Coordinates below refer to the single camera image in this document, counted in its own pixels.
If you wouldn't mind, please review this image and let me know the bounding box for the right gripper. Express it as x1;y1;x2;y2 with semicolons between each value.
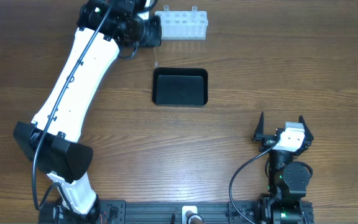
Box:
253;111;315;156

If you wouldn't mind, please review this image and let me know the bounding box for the black tray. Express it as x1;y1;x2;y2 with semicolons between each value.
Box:
152;67;209;108

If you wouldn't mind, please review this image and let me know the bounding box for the white test tube rack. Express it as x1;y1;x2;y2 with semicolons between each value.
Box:
154;10;209;42

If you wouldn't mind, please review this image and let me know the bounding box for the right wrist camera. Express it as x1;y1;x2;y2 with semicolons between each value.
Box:
275;121;306;152

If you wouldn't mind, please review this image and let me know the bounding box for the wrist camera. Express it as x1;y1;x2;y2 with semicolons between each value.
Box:
275;121;306;152
137;0;152;20

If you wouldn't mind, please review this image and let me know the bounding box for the black cable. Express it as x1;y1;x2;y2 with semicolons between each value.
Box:
228;139;282;224
31;0;140;211

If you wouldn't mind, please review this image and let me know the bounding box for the mounting rail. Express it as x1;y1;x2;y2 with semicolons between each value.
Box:
38;198;315;224

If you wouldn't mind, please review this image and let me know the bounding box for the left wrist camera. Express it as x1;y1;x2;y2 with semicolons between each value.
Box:
137;0;152;20

